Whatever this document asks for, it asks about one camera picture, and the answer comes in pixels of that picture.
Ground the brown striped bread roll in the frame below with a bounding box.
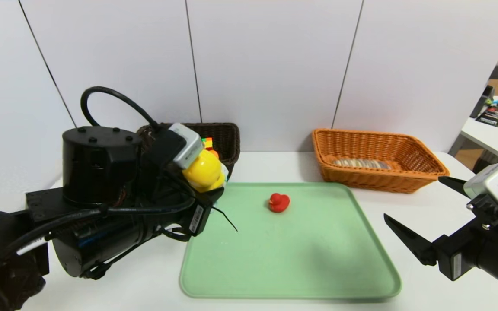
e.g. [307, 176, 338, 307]
[331, 159, 392, 170]

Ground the black printed packet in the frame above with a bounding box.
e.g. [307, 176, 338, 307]
[475, 106, 498, 127]

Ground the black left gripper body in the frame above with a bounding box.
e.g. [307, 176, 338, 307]
[165, 197, 212, 237]

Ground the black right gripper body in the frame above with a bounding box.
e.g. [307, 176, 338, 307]
[432, 194, 498, 292]

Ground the white side table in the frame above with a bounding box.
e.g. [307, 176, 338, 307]
[447, 96, 498, 164]

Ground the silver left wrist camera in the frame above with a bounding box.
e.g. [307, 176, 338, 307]
[168, 123, 205, 170]

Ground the dark brown wicker basket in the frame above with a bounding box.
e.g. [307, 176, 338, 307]
[137, 123, 241, 178]

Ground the small red rubber duck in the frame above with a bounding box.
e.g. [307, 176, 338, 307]
[268, 193, 291, 213]

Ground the green plastic tray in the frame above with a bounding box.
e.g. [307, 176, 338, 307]
[179, 182, 402, 300]

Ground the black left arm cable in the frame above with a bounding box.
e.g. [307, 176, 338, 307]
[80, 86, 161, 132]

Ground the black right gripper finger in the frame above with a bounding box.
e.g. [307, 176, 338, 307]
[437, 176, 470, 198]
[383, 213, 437, 266]

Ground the multicolour puzzle cube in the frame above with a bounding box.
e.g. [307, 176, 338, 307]
[201, 137, 220, 159]

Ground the orange wicker basket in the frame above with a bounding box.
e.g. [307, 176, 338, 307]
[312, 128, 450, 194]

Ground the yellow duck toy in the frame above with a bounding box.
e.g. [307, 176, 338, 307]
[182, 149, 230, 193]

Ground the black upright panel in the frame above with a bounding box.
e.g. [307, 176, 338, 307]
[471, 86, 494, 118]

